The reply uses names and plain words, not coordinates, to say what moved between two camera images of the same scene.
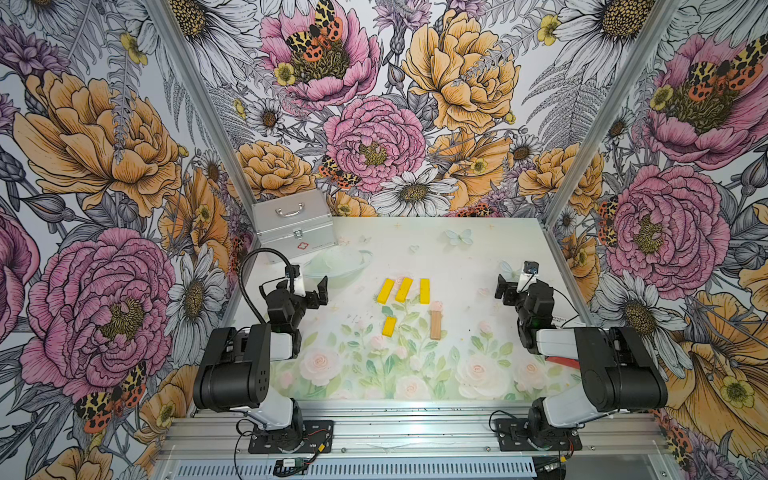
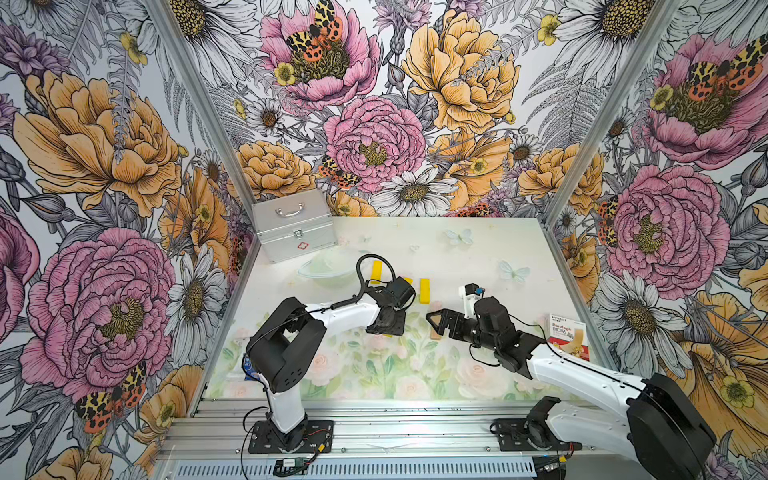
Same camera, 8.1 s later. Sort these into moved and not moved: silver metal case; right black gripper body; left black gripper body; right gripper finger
Moved: right black gripper body; left black gripper body; right gripper finger
Not moved: silver metal case
